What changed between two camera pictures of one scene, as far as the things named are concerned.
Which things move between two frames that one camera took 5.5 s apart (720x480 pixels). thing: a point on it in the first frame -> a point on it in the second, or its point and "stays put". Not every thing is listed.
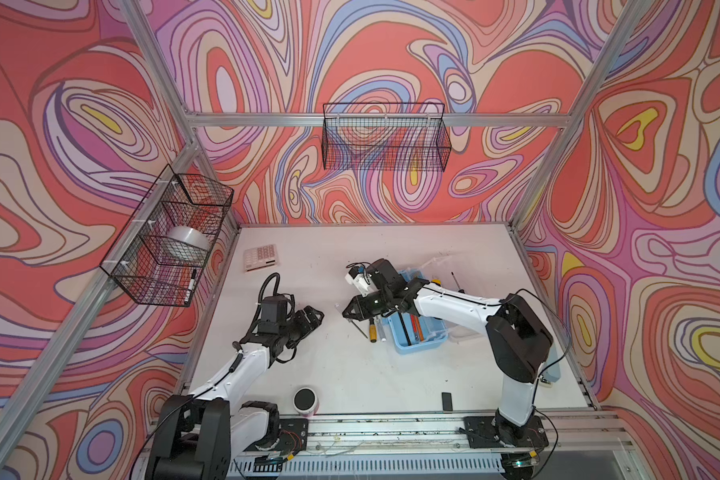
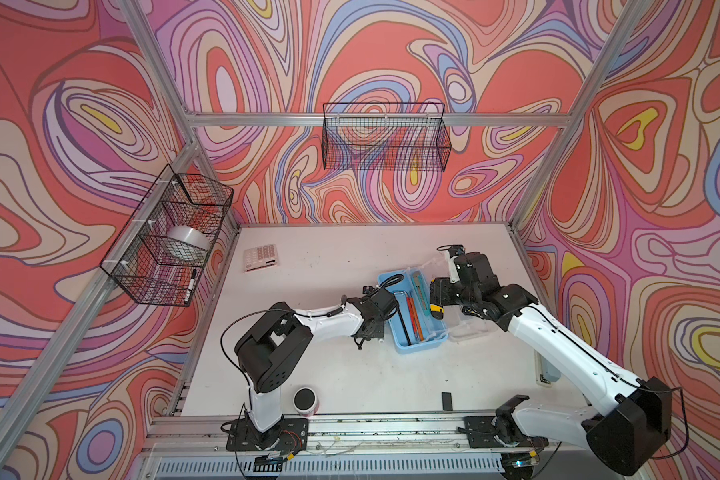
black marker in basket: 192,280 stays put
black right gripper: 363,311 -> 440,291
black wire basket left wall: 161,250 stays put
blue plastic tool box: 411,332 stays put
